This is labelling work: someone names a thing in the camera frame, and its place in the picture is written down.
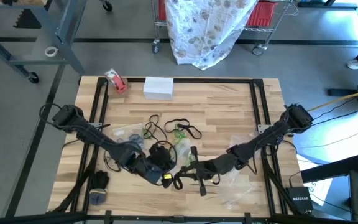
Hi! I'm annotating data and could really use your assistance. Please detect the small red-striped zip bag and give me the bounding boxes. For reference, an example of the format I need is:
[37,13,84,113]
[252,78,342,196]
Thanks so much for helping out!
[218,169,259,212]

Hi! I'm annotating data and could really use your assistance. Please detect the black network switch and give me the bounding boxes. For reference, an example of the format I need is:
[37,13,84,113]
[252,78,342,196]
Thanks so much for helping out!
[287,185,314,216]

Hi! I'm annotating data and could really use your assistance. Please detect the thin green rubber band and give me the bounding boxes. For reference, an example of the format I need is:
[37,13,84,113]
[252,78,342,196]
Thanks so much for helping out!
[173,123,188,142]

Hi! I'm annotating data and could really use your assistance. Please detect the white box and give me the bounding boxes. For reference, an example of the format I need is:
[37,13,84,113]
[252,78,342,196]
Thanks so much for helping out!
[142,76,175,101]

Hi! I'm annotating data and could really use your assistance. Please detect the black floor cable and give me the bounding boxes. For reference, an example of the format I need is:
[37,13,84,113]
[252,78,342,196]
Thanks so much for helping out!
[309,105,358,128]
[296,132,358,150]

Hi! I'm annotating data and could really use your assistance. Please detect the white paper sheet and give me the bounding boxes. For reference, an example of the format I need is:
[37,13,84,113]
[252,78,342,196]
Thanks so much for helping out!
[296,154,334,207]

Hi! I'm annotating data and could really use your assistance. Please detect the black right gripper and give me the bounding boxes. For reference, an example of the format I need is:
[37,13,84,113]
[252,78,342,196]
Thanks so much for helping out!
[181,146,219,197]

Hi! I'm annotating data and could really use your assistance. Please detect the black desk foot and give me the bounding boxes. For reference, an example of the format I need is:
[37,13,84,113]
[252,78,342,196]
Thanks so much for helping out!
[297,0,358,10]

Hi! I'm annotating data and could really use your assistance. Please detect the chrome wire shelf cart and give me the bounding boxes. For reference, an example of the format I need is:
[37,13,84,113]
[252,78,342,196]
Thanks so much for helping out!
[150,0,294,57]

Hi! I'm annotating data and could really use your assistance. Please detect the black and grey glove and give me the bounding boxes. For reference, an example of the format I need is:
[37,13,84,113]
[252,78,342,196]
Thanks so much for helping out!
[88,169,111,207]

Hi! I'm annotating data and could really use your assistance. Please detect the black jagged foam piece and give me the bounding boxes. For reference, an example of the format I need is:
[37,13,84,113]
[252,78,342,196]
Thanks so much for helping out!
[13,8,42,30]

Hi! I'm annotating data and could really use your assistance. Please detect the yellow cable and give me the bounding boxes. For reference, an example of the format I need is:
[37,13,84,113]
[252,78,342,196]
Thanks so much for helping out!
[306,89,358,113]

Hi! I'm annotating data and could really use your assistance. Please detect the red tape dispenser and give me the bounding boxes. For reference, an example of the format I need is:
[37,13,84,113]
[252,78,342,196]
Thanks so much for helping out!
[104,68,129,95]

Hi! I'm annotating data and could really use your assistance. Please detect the red plastic bin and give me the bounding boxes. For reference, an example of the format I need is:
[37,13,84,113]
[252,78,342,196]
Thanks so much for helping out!
[246,0,280,29]
[157,0,167,22]

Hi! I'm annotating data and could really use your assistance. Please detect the dark blue rubber band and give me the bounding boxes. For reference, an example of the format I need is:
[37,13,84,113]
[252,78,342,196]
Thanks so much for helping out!
[128,133,145,147]

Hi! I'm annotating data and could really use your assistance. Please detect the black caster wheel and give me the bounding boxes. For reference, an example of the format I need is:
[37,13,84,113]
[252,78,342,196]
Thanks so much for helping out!
[100,0,114,13]

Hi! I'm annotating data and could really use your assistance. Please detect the white tape roll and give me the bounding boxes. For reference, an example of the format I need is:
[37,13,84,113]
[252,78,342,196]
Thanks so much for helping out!
[44,45,60,58]

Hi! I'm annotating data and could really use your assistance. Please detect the wide blue rubber band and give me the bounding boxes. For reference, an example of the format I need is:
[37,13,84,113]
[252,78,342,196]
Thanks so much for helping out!
[116,136,136,147]

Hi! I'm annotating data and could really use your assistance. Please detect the black aluminium table frame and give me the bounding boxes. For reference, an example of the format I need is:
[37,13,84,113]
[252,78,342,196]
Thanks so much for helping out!
[45,77,295,224]

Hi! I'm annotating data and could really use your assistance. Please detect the workbench with grey frame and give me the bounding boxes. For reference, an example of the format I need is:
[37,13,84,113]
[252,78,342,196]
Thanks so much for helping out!
[0,0,89,85]

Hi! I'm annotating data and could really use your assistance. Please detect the black floor beam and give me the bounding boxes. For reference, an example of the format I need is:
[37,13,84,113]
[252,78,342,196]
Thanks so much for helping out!
[300,153,358,184]

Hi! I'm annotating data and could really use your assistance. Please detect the brown cardboard box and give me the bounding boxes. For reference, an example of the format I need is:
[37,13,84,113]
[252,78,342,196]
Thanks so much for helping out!
[107,83,130,100]

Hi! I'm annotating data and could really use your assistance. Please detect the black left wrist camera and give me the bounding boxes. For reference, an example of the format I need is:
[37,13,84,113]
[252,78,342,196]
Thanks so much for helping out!
[161,173,175,189]

